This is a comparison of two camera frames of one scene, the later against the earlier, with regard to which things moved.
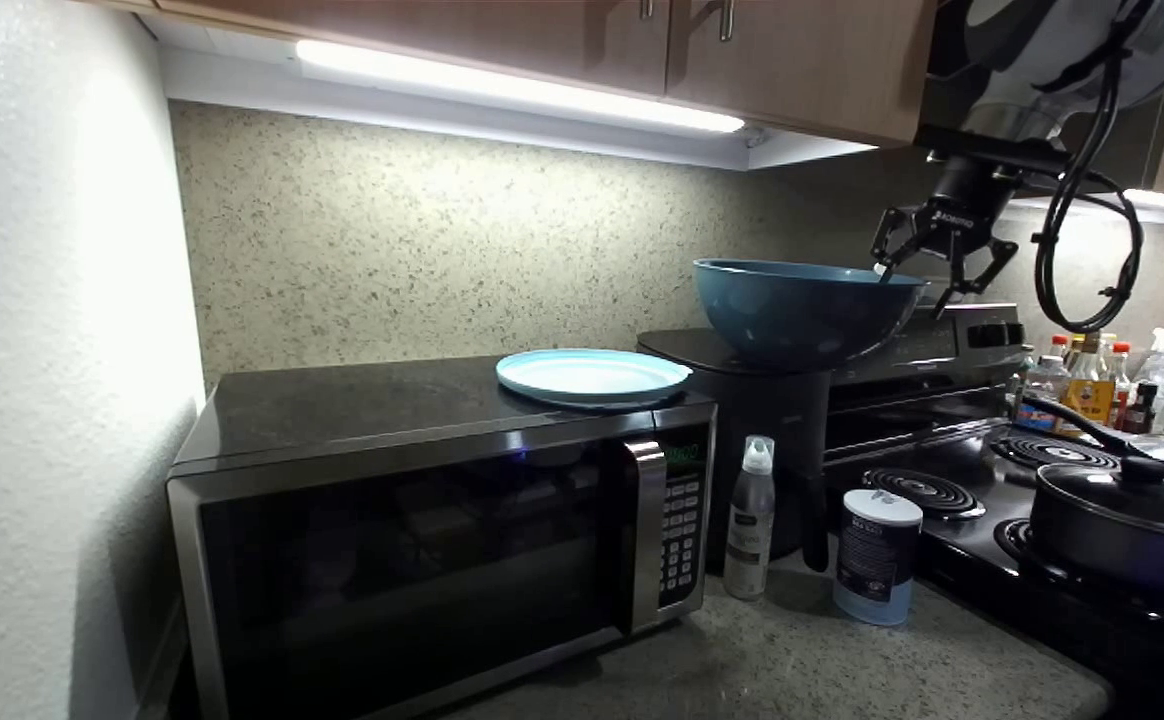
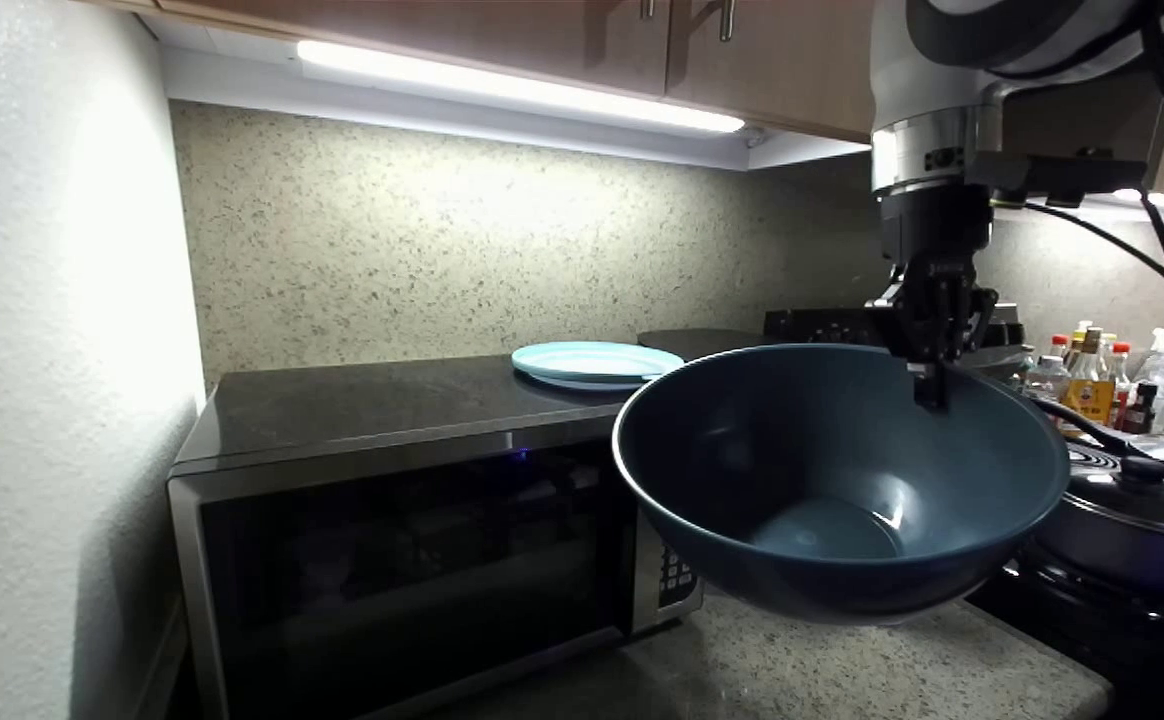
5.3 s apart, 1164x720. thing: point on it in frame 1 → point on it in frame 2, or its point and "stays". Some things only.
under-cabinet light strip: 515,81 stays
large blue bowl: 802,312 → 816,483
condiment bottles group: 1103,381 stays
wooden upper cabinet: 756,81 stays
